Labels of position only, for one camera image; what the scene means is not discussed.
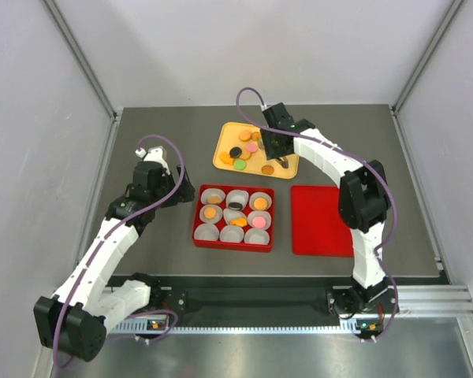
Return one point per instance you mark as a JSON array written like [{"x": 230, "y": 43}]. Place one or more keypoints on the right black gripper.
[{"x": 272, "y": 153}]

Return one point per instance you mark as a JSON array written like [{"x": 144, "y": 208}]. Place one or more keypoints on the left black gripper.
[{"x": 184, "y": 193}]

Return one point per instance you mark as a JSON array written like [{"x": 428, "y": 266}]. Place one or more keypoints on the orange flower cookie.
[{"x": 214, "y": 200}]

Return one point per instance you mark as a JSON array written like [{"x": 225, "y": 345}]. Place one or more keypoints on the pink round cookie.
[
  {"x": 252, "y": 148},
  {"x": 259, "y": 222}
]

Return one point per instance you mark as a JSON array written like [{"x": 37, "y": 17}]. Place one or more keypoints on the brown round cookie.
[
  {"x": 267, "y": 170},
  {"x": 255, "y": 136}
]

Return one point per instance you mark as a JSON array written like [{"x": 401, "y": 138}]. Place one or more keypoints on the orange round cookie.
[
  {"x": 261, "y": 204},
  {"x": 245, "y": 155},
  {"x": 245, "y": 136}
]

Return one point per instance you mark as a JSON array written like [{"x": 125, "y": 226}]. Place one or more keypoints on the black sandwich cookie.
[
  {"x": 235, "y": 152},
  {"x": 235, "y": 206}
]

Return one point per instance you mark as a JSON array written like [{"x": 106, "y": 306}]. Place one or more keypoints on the red box lid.
[{"x": 317, "y": 228}]

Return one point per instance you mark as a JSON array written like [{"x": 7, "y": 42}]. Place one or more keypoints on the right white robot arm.
[{"x": 362, "y": 200}]

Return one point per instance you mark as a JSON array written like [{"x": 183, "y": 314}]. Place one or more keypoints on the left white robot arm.
[{"x": 78, "y": 316}]

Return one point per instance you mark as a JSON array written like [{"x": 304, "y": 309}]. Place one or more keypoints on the white paper cup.
[
  {"x": 231, "y": 234},
  {"x": 240, "y": 196},
  {"x": 265, "y": 214},
  {"x": 259, "y": 194},
  {"x": 257, "y": 236},
  {"x": 206, "y": 232},
  {"x": 229, "y": 214},
  {"x": 209, "y": 192},
  {"x": 211, "y": 221}
]

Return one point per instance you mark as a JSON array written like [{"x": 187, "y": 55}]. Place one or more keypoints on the green round cookie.
[{"x": 239, "y": 164}]

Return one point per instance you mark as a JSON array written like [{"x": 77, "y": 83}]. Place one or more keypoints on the orange plastic tray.
[{"x": 229, "y": 138}]

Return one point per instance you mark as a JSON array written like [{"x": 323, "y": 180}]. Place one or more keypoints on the orange star cookie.
[{"x": 225, "y": 158}]

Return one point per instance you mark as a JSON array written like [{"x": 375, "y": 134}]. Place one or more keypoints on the red compartment box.
[{"x": 221, "y": 224}]

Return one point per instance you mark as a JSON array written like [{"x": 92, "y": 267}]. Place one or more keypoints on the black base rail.
[{"x": 265, "y": 301}]

